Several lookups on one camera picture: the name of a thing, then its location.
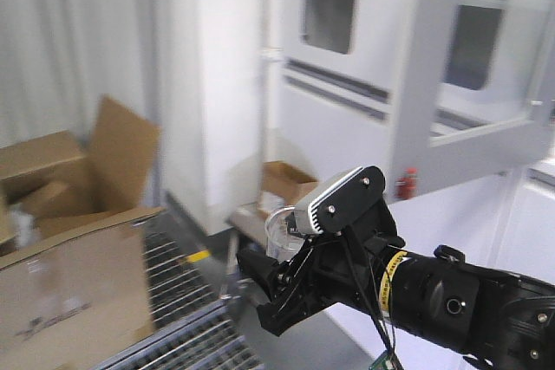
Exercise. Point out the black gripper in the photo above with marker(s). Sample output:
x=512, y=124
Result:
x=331, y=268

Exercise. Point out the clear glass beaker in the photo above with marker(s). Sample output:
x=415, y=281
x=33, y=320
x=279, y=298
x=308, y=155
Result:
x=285, y=237

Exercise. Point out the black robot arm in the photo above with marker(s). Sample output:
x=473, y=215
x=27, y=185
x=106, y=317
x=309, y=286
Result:
x=495, y=319

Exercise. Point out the stacked metal grates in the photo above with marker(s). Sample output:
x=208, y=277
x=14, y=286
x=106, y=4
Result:
x=192, y=329

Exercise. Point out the small cardboard box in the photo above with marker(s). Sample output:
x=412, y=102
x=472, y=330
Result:
x=282, y=185

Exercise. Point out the red fire extinguisher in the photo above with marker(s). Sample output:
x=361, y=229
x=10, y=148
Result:
x=406, y=185

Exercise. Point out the large cardboard box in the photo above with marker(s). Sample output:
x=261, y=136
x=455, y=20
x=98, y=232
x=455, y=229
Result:
x=73, y=264

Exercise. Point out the grey curtain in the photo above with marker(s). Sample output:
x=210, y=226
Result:
x=60, y=57

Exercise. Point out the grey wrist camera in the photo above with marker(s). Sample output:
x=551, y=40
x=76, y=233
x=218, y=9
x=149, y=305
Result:
x=347, y=198

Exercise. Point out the white wall cabinet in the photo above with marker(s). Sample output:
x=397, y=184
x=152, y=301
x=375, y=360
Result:
x=458, y=89

